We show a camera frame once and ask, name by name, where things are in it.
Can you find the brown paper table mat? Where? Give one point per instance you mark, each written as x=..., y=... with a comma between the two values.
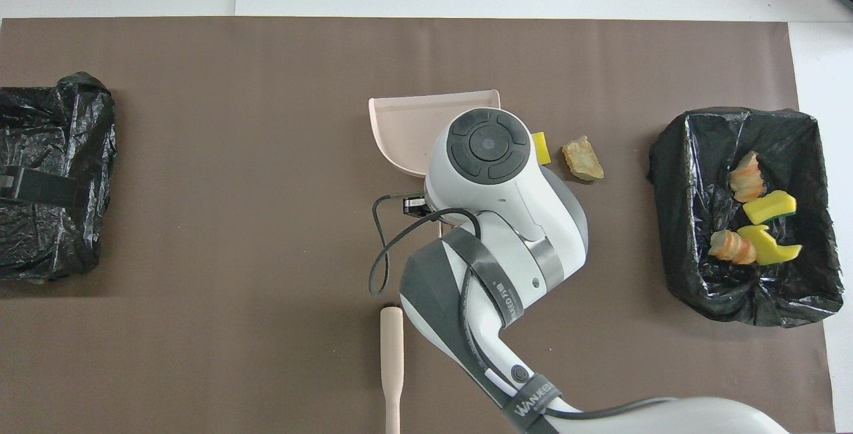
x=200, y=60

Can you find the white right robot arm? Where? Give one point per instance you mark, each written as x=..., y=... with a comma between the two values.
x=506, y=220

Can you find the bin wrapped in black bag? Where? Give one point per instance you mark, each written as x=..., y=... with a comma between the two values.
x=60, y=127

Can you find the open bin with black bag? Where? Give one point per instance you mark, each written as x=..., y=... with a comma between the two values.
x=693, y=174

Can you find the pink plastic dustpan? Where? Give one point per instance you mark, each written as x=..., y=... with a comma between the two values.
x=406, y=127

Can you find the beige hand brush black bristles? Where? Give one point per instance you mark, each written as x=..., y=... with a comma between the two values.
x=392, y=347

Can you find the yellow notched sponge piece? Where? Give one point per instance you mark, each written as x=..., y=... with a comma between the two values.
x=773, y=248

